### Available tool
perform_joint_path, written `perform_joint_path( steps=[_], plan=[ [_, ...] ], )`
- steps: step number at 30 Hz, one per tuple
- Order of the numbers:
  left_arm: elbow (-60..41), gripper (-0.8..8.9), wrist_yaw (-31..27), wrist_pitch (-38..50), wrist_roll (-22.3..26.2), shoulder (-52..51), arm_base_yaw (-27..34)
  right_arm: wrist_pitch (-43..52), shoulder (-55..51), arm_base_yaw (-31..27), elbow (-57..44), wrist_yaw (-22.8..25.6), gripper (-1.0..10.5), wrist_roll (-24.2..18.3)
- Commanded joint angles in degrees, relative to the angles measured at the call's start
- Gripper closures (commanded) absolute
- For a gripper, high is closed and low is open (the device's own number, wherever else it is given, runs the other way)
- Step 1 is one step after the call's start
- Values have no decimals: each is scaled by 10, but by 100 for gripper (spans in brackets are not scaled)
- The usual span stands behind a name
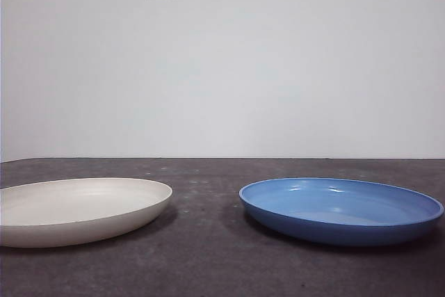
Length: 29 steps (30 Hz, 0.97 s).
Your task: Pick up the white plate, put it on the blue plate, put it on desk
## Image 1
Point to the blue round plate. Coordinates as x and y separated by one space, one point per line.
330 208

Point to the white round plate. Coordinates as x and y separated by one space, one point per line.
69 213

